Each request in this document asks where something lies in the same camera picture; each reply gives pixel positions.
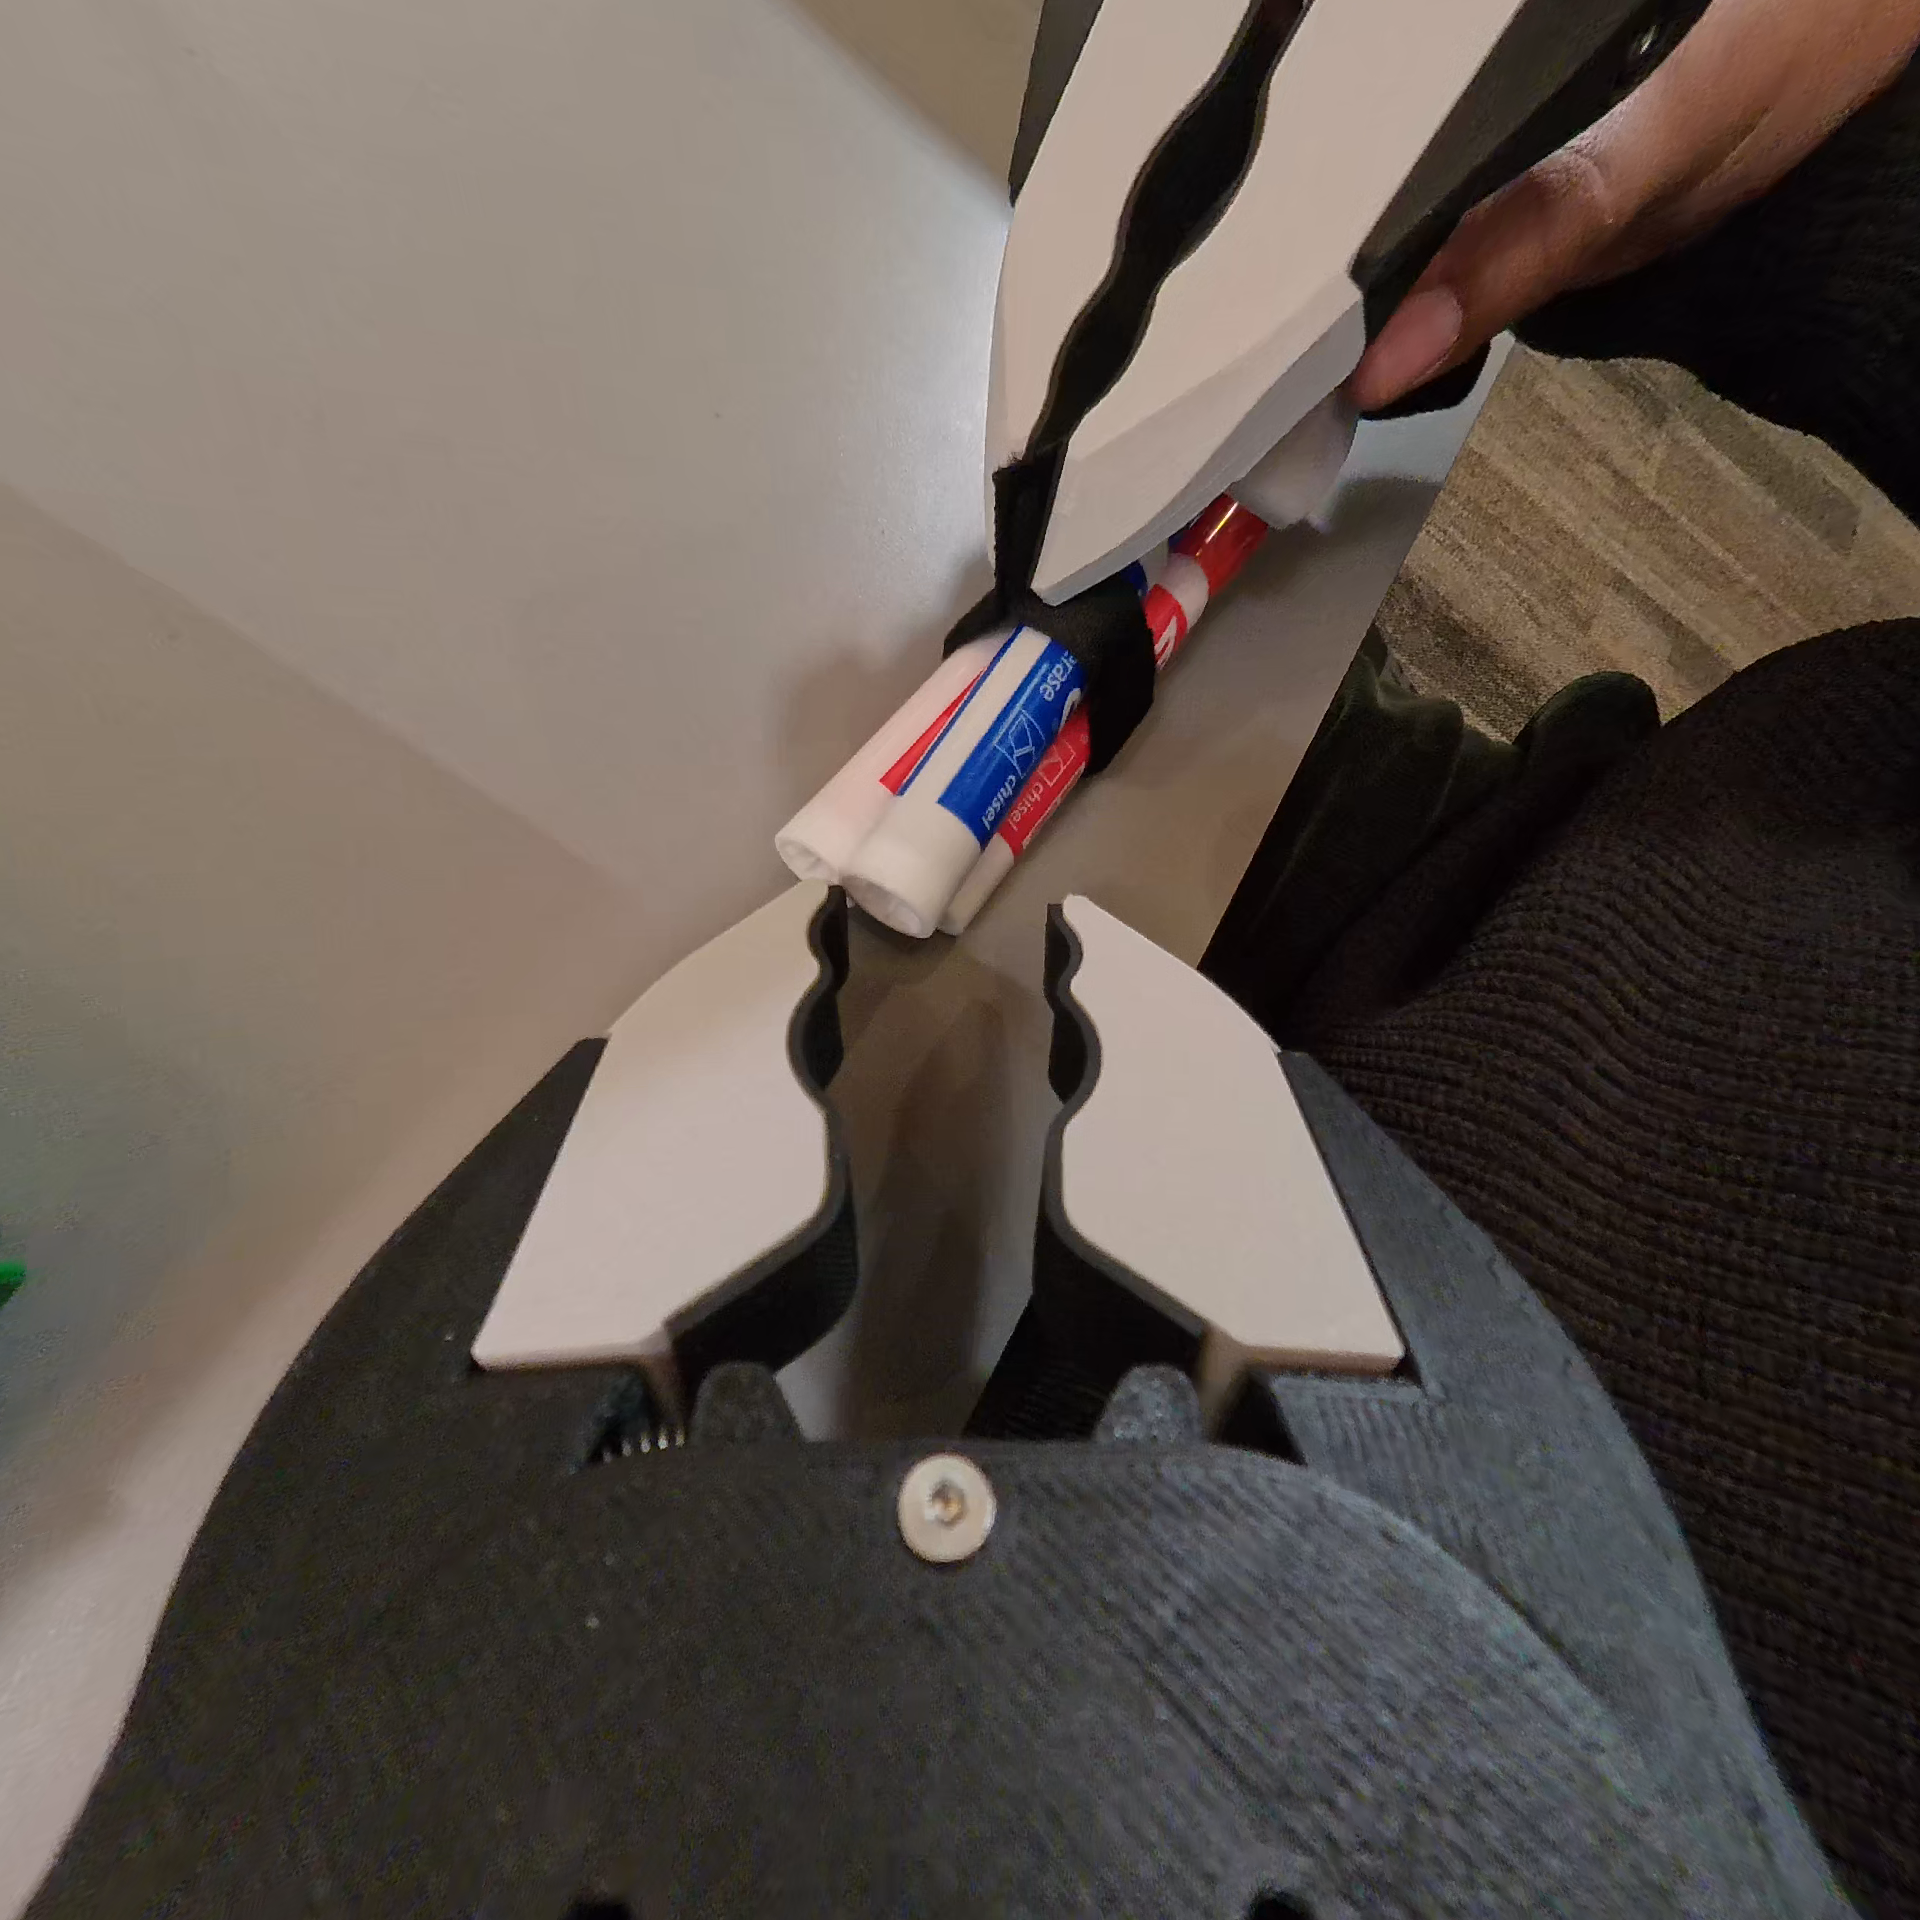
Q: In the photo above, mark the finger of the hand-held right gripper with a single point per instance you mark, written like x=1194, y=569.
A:
x=1080, y=194
x=1275, y=301

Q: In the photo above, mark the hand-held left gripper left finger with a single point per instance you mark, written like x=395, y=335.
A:
x=660, y=1201

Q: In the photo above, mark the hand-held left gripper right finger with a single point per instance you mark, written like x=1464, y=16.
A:
x=1215, y=1201

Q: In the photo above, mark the red dry-erase marker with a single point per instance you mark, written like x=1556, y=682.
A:
x=1237, y=541
x=839, y=833

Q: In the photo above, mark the blue dry-erase marker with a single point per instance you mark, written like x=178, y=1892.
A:
x=975, y=781

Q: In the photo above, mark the green plastic bin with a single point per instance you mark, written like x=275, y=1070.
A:
x=12, y=1284

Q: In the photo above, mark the person's right hand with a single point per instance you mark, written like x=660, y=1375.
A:
x=1651, y=165

